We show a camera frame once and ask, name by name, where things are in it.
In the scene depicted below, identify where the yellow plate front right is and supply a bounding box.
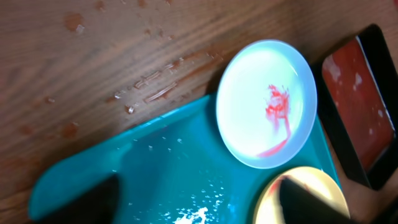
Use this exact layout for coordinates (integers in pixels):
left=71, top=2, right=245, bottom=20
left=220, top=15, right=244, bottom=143
left=253, top=166, right=350, bottom=224

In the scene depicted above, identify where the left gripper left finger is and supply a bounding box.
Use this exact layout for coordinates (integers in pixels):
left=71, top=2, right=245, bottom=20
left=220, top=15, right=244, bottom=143
left=34, top=175, right=120, bottom=224

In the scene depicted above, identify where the black tray with red water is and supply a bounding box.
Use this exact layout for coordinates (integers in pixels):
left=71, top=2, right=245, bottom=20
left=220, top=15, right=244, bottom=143
left=311, top=24, right=397, bottom=190

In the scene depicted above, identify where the light blue plate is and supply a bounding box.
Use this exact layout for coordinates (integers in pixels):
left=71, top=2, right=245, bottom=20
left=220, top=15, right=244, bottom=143
left=216, top=39, right=318, bottom=169

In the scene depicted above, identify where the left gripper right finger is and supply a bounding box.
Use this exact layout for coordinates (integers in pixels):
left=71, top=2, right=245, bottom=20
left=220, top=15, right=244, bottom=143
left=279, top=177, right=358, bottom=224

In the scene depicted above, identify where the teal plastic tray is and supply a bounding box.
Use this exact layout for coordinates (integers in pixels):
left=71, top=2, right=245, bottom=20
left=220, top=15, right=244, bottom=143
left=29, top=95, right=338, bottom=223

